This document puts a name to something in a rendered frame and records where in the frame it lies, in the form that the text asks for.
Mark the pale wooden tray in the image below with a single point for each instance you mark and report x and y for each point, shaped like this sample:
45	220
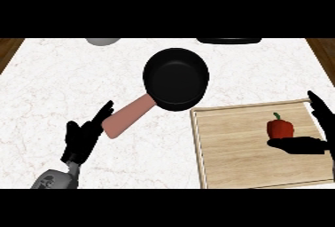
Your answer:
257	159

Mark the grey round object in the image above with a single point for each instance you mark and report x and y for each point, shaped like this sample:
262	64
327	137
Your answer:
102	41

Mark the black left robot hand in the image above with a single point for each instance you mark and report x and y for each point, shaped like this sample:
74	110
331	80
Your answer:
80	142

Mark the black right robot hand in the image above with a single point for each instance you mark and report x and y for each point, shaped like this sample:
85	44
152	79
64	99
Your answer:
306	144

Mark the black flat object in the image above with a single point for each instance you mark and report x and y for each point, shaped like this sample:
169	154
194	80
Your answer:
228	40

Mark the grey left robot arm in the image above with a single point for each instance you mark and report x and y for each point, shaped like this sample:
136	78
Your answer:
60	179

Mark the red bell pepper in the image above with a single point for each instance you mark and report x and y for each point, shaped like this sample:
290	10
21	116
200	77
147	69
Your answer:
279	127

